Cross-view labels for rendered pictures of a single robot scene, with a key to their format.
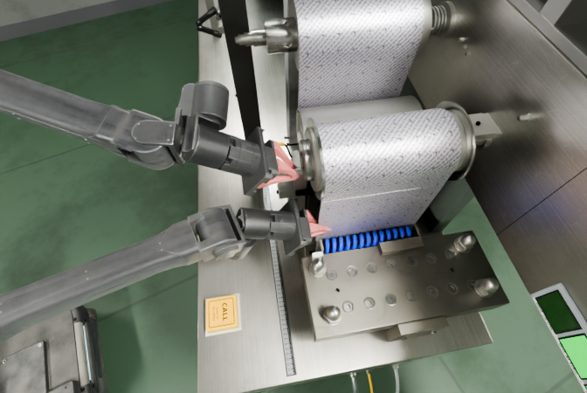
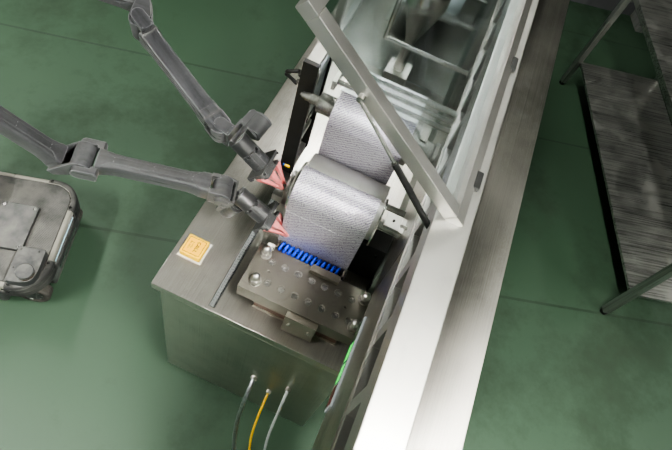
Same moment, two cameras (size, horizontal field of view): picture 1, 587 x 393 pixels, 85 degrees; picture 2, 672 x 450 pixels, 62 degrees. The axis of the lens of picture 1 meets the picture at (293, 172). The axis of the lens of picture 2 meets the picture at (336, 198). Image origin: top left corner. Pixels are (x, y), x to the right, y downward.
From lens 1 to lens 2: 108 cm
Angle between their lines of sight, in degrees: 7
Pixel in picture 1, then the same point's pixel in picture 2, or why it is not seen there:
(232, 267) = (218, 228)
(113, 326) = (88, 237)
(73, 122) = (193, 99)
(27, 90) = (183, 72)
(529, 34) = not seen: hidden behind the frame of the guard
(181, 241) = (203, 182)
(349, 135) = (316, 182)
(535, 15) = not seen: hidden behind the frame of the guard
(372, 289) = (288, 284)
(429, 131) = (358, 206)
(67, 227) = (98, 126)
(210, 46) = not seen: hidden behind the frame
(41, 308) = (128, 170)
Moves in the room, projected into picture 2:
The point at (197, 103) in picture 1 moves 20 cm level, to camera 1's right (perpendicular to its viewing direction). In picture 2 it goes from (251, 122) to (312, 161)
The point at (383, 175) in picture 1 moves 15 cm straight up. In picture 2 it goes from (322, 214) to (333, 184)
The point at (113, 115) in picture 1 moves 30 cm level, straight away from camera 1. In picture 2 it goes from (211, 106) to (210, 29)
